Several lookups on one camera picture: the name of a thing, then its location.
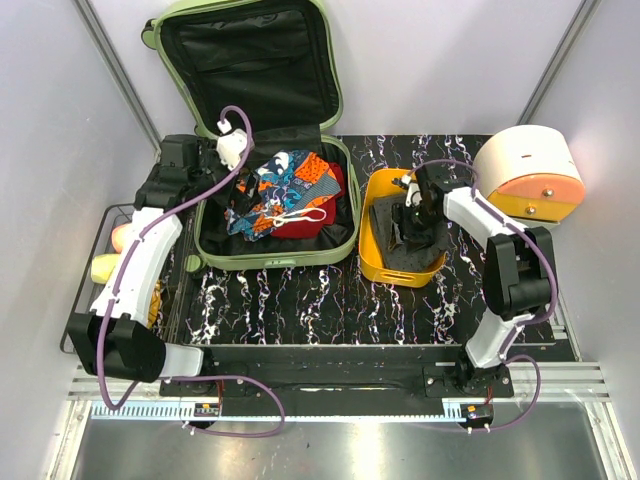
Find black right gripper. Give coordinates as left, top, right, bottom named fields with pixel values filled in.
left=387, top=202, right=443, bottom=254

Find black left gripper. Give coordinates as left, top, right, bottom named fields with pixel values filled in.
left=191, top=141, right=263, bottom=216

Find grey dotted garment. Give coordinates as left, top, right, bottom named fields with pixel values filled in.
left=369, top=195, right=448, bottom=273

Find colourful patterned shorts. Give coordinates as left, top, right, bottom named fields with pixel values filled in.
left=224, top=150, right=340, bottom=242

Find orange plastic basket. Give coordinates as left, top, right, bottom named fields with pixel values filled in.
left=358, top=168, right=448, bottom=288

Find green hard-shell suitcase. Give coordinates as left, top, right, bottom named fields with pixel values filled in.
left=141, top=1, right=361, bottom=271

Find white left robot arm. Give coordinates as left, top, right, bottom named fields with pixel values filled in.
left=67, top=129, right=252, bottom=396

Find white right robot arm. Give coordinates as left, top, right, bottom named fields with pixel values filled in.
left=385, top=164, right=558, bottom=397

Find red garment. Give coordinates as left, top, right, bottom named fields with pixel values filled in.
left=271, top=162, right=346, bottom=239

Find black marble pattern mat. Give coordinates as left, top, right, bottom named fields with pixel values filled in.
left=154, top=133, right=571, bottom=347

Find pink cup in basket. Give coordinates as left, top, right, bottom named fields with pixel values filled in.
left=111, top=222, right=132, bottom=254

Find white orange drawer cabinet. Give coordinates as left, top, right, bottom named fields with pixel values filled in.
left=473, top=125, right=586, bottom=223

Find yellow cup in basket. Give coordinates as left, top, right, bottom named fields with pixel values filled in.
left=90, top=253, right=121, bottom=285

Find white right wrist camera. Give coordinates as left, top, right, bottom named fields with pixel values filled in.
left=400, top=174, right=422, bottom=208

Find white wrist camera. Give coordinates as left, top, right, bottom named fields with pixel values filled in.
left=216, top=119, right=248, bottom=171
left=400, top=174, right=422, bottom=208

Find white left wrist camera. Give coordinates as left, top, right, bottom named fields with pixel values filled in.
left=216, top=119, right=248, bottom=171

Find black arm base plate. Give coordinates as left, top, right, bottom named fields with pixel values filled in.
left=203, top=345, right=514, bottom=400

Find black wire basket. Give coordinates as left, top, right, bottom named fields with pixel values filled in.
left=60, top=202, right=201, bottom=357

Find aluminium rail frame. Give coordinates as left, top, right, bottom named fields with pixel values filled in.
left=45, top=362, right=639, bottom=479

